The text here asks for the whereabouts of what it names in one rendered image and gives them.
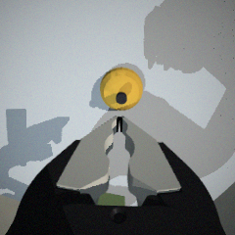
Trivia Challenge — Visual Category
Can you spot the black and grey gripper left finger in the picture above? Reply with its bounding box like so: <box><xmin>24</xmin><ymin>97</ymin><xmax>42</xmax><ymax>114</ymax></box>
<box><xmin>5</xmin><ymin>116</ymin><xmax>119</xmax><ymax>235</ymax></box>

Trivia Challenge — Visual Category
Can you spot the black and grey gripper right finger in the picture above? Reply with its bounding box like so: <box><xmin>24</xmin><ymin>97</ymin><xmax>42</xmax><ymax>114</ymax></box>
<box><xmin>119</xmin><ymin>116</ymin><xmax>226</xmax><ymax>235</ymax></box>

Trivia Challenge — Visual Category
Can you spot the yellow dome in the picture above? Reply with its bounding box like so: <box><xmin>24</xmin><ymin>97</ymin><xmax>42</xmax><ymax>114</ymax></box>
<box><xmin>100</xmin><ymin>67</ymin><xmax>143</xmax><ymax>111</ymax></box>

